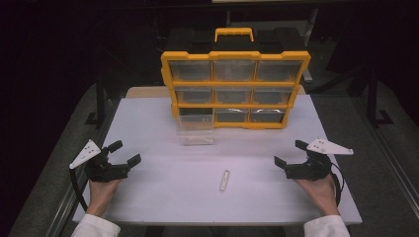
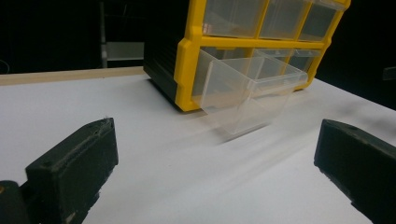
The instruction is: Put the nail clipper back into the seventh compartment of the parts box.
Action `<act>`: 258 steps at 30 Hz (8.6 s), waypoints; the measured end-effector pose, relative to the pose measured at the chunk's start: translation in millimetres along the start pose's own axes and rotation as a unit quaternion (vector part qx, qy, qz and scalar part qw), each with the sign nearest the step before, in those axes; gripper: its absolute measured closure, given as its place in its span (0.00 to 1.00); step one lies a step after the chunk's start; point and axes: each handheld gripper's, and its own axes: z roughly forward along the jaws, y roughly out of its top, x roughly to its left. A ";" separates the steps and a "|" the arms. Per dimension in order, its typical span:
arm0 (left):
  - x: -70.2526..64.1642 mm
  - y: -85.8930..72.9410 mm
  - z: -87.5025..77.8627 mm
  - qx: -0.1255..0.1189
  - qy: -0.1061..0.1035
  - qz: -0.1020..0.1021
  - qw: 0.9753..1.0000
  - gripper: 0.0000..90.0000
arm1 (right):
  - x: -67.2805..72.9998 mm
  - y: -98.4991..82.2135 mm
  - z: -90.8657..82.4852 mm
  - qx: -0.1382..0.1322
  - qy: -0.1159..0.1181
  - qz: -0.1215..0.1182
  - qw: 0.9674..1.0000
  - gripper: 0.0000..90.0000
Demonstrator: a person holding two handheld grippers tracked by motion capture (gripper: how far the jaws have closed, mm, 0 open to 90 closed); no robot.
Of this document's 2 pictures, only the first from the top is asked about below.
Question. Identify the person's right hand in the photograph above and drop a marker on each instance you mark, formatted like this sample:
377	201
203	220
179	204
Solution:
321	196

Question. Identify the person's left hand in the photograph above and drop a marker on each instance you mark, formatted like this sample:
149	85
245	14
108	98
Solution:
101	196

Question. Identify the aluminium rail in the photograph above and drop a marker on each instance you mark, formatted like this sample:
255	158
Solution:
392	148
67	204

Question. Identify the wooden board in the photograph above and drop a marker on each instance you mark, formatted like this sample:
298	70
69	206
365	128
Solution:
148	92

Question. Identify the clear plastic drawer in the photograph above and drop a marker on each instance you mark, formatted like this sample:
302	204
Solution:
196	131

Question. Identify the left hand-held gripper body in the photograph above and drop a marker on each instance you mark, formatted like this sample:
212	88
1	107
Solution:
105	169

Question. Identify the small white tube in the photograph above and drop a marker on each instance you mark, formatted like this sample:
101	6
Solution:
224	181

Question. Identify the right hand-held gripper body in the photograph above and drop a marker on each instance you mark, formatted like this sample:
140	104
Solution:
309	169

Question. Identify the black metal stand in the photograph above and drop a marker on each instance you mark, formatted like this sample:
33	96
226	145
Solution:
374	98
99	102

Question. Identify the yellow black organizer cabinet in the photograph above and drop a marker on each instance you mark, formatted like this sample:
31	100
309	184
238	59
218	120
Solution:
234	84

